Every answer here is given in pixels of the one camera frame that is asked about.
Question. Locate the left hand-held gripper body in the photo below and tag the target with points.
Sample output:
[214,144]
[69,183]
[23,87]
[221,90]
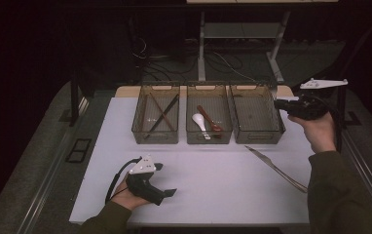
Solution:
[141,187]

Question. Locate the white metal desk frame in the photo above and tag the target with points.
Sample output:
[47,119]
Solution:
[239,30]

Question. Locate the brown wooden spoon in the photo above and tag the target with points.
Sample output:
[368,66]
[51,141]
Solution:
[208,118]

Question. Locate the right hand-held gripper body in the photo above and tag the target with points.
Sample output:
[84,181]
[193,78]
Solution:
[310,107]

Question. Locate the black chopstick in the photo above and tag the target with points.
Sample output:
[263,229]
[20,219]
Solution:
[171,104]

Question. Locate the brown wooden chopstick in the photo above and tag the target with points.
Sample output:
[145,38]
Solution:
[156,103]

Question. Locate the white ceramic spoon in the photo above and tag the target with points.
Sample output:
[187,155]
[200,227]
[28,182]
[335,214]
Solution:
[198,120]

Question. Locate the metal floor rail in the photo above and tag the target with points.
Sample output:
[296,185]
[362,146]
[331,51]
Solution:
[49,175]
[365,162]

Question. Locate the black metal stand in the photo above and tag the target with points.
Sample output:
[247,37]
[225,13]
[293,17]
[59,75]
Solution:
[353,121]
[74,100]

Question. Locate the clear brown plastic basket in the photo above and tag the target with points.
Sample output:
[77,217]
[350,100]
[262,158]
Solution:
[208,97]
[255,113]
[156,113]

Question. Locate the white table cover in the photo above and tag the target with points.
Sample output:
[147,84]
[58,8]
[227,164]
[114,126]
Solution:
[213,188]

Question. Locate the person's right hand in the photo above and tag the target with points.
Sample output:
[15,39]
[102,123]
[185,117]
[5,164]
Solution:
[318,133]

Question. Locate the person's left hand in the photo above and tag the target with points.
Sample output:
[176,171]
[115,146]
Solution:
[125,199]

